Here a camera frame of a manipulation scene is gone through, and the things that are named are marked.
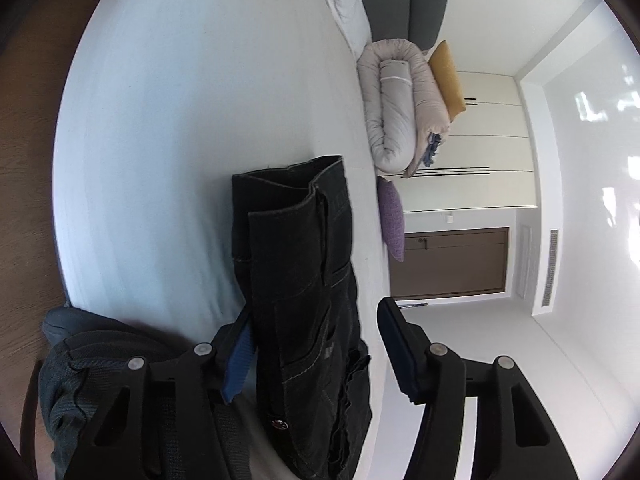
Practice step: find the brown door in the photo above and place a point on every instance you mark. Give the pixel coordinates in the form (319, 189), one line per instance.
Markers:
(450, 265)

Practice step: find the white air vent grille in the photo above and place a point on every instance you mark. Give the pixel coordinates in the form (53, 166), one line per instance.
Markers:
(550, 270)

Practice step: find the grey padded headboard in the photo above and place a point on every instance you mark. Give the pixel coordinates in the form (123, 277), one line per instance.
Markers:
(400, 0)

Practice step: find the yellow pillow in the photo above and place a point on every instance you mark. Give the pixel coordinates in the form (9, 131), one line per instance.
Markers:
(446, 80)

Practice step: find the purple pillow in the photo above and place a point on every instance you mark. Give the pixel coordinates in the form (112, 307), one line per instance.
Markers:
(392, 215)

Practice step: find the folded beige duvet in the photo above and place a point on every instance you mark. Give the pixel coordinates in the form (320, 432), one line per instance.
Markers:
(395, 110)

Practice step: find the folded blue-grey cloth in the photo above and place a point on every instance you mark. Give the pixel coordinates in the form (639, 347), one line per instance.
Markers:
(432, 150)

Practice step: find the white bed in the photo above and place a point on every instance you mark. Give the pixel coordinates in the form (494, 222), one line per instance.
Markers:
(175, 135)

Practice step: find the white wardrobe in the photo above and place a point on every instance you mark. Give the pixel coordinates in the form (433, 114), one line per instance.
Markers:
(490, 125)

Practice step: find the black denim pants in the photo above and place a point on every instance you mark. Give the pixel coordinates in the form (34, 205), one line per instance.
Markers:
(300, 285)

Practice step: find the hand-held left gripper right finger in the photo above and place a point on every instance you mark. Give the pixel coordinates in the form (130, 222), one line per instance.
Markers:
(397, 350)

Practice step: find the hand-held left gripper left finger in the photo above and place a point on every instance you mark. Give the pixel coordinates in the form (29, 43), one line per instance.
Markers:
(239, 360)

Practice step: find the dark slim pole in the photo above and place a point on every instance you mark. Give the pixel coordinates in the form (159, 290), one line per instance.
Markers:
(414, 304)

